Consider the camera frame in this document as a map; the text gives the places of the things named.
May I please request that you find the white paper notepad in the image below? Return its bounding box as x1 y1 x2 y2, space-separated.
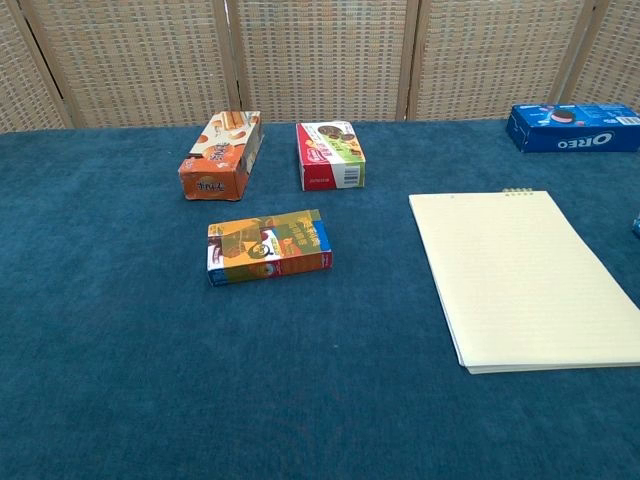
408 187 640 376

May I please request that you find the red green biscuit box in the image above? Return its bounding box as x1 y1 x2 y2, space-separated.
295 119 367 193

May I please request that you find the orange blue snack box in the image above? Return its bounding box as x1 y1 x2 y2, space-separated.
206 208 334 288

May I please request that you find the blue carpet table mat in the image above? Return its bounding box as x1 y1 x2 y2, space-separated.
0 117 640 480

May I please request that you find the woven rattan folding screen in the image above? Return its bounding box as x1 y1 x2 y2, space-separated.
0 0 640 134

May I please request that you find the orange wafer roll box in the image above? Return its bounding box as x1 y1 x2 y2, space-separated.
177 110 265 202

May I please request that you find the blue Oreo cookie box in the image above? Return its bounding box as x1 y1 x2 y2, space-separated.
505 102 640 154

